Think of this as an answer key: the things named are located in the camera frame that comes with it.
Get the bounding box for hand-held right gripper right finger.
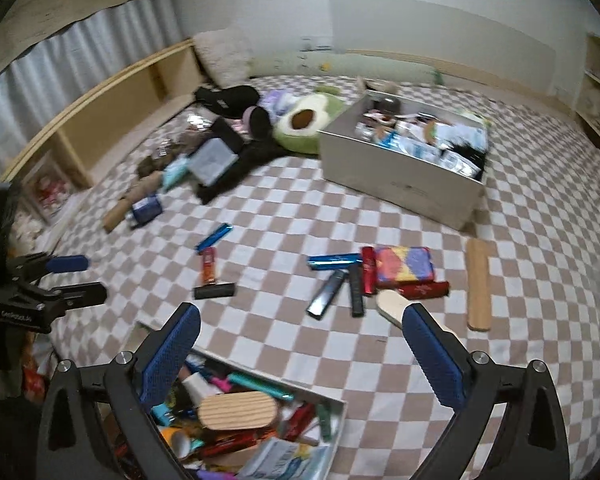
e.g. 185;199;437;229
401;304;571;480

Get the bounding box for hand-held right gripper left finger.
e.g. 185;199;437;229
36;302;202;480

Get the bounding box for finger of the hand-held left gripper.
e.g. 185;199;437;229
10;254;89;277
30;282;109;311

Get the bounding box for rounded pale wooden paddle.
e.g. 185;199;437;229
374;289;457;334

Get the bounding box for red long case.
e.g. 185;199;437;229
361;245;379;295
397;281;451;300

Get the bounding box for black rectangular block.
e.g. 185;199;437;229
193;283;237;301

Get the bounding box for wooden stick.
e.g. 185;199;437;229
465;238;492;332

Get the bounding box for small red tube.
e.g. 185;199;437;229
202;247;219;284

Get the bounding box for colourful patterned box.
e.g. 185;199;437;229
374;245;436;286

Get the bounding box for black slim case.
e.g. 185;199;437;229
306;269;349;319
347;264;366;317

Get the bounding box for shallow white box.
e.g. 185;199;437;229
105;320;349;480

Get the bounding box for blue long case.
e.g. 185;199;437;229
307;253;364;271
196;224;234;252

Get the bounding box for red white framed picture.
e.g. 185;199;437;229
21;159;72;222

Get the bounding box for oval wooden lid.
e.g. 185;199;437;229
198;391;279;432

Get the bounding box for dark blue jar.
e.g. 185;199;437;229
129;195;163;229

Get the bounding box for brown furry lump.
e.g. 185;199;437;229
136;152;174;179

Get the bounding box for heap of mixed small cases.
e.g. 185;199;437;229
115;352;333;480

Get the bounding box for teal packet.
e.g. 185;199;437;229
162;156;189;191

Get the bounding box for wooden bedside shelf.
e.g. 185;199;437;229
0;37;207;226

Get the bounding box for grey flat box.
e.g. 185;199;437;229
185;137;241;186

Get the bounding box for brown white checkered blanket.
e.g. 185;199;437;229
10;75;600;480

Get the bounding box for large white storage box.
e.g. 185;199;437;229
317;91;491;232

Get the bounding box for long black cloth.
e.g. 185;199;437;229
195;135;291;206

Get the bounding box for grey curtain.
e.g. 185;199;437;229
0;0;179;153

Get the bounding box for black notebook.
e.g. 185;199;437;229
209;117;247;153

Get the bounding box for black furry item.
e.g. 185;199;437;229
442;137;487;173

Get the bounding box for pile of small packets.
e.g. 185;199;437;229
355;95;488;181

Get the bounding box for black cap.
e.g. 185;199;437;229
195;85;261;117

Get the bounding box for pink black headphones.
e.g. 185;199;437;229
242;105;277;143

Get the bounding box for green avocado plush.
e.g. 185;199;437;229
272;92;346;156

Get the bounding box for cream fluffy pillow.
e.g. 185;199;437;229
192;30;254;88

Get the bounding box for lavender packet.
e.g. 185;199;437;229
260;89;302;117

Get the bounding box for wooden wardrobe shelf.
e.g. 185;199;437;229
574;32;600;163

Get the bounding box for white wall board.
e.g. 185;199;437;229
328;0;557;99

